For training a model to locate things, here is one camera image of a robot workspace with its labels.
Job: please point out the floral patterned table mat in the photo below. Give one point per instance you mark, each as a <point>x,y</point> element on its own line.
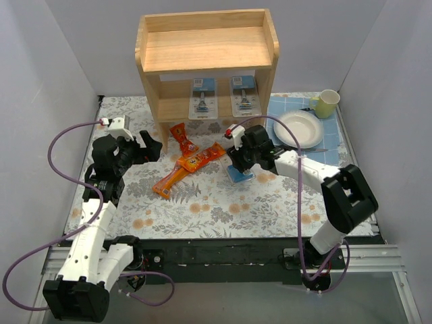
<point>207,204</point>

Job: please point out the white paper plate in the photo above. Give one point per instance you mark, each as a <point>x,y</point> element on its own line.
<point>292,121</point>

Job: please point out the orange razor pack long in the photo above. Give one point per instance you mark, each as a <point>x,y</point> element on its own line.
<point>163,186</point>

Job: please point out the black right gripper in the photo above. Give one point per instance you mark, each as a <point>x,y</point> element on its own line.
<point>241,160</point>

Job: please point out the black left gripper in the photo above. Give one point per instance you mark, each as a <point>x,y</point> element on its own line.
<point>136,150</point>

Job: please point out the yellow-green mug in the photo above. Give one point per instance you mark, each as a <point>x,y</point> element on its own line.
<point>324,105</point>

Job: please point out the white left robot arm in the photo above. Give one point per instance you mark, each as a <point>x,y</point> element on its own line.
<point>80,292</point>

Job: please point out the orange razor pack middle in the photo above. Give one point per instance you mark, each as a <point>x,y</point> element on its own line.
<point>194,163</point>

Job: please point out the blue checked cloth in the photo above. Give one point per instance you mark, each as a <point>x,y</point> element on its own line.
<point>282,103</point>

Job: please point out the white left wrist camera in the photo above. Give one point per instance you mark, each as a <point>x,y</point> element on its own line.
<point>118,127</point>

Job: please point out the wooden two-tier shelf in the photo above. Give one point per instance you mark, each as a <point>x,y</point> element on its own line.
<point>172,49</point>

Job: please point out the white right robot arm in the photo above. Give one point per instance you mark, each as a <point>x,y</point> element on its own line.
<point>346,194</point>

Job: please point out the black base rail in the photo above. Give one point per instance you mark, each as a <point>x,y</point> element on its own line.
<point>258,259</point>

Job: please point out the orange razor pack upper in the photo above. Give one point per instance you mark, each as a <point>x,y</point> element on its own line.
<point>187,147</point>

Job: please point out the blue razor blister pack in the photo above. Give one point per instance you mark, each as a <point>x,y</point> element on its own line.
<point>244,97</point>
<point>233,174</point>
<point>203,99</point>

